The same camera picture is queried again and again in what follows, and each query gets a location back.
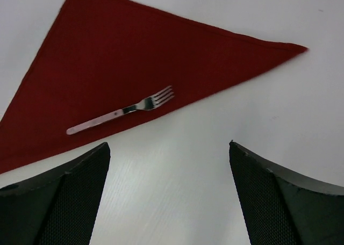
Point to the fork with pink handle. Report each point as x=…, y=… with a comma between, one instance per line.
x=147, y=104

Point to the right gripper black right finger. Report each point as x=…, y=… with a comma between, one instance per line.
x=281, y=206

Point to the dark red cloth napkin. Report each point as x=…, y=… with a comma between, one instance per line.
x=104, y=55

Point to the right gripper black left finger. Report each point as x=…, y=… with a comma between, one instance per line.
x=58, y=206

